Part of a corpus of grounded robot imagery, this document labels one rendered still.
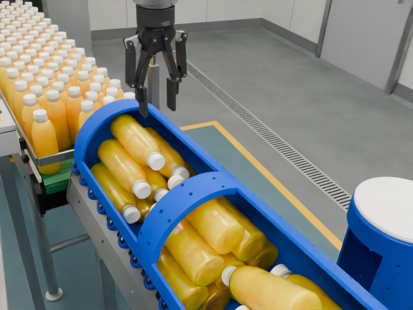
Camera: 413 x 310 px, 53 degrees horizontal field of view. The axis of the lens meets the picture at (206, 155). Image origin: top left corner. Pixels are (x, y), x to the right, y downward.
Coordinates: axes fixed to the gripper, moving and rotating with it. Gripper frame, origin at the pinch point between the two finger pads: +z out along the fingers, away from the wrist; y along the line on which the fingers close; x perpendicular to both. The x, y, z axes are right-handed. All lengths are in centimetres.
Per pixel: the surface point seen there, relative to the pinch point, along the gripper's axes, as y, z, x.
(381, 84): 353, 131, 167
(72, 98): -2, 24, 61
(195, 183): -1.9, 9.6, -19.3
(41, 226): -20, 86, 73
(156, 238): -12.3, 16.6, -22.7
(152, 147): -0.2, 13.9, 2.7
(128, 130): -2.3, 13.1, 12.3
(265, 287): -3.1, 14.6, -43.3
